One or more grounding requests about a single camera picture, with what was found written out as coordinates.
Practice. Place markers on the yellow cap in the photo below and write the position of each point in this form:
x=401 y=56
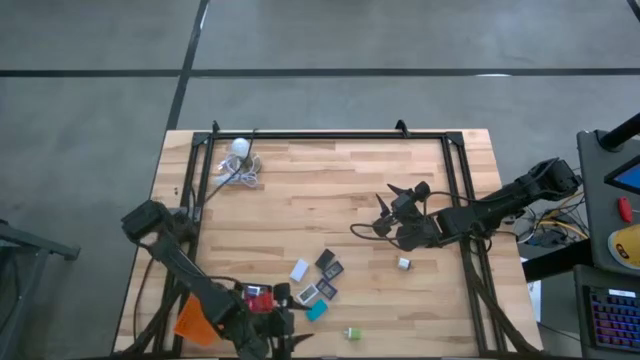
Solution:
x=625 y=247

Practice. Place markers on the black pole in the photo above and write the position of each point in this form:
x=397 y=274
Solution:
x=620 y=131

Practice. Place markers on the small red device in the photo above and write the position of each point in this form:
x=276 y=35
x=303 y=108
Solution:
x=624 y=209

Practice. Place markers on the lime green wall charger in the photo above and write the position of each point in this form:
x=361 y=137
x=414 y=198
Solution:
x=354 y=334

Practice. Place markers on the black frame clamp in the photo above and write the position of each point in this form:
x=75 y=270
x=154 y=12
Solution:
x=216 y=127
x=401 y=128

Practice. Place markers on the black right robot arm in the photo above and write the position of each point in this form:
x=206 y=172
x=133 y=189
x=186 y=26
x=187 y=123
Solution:
x=500 y=202

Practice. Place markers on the grey side table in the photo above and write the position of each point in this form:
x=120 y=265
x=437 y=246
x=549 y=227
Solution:
x=30 y=245

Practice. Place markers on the black aluminium rig frame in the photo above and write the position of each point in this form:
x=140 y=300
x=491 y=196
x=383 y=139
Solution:
x=325 y=135

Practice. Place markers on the black framed card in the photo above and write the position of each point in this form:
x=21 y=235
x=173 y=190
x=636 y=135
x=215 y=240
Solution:
x=332 y=271

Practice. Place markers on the orange plastic basket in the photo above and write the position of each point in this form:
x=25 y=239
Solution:
x=192 y=325

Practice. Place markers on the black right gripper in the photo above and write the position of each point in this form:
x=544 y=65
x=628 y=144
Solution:
x=415 y=230

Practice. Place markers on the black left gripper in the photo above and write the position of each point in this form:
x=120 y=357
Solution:
x=265 y=330

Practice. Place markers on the teal digital clock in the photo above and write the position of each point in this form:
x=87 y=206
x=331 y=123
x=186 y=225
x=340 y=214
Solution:
x=317 y=310

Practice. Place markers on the purple digital clock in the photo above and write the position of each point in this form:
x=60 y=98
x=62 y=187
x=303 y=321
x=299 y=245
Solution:
x=325 y=288

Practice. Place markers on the black digital clock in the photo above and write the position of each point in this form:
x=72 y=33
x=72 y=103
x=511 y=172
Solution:
x=324 y=259

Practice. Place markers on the black plastic basket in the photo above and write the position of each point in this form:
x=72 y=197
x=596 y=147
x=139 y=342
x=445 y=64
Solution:
x=267 y=287

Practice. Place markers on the purple wall charger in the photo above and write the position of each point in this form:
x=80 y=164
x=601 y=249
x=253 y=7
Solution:
x=253 y=290

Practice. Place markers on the grey equipment cart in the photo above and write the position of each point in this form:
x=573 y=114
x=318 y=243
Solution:
x=595 y=200

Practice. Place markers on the monitor with blue screen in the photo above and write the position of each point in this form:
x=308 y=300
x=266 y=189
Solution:
x=630 y=176

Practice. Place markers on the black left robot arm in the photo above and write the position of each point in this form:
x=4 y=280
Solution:
x=190 y=275

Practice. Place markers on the white digital clock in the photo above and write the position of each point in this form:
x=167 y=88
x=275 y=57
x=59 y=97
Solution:
x=306 y=294

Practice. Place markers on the white flat box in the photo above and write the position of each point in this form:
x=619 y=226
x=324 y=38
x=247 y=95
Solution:
x=298 y=270

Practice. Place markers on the black backlit keyboard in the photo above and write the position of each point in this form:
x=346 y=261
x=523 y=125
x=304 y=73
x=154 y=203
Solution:
x=615 y=317

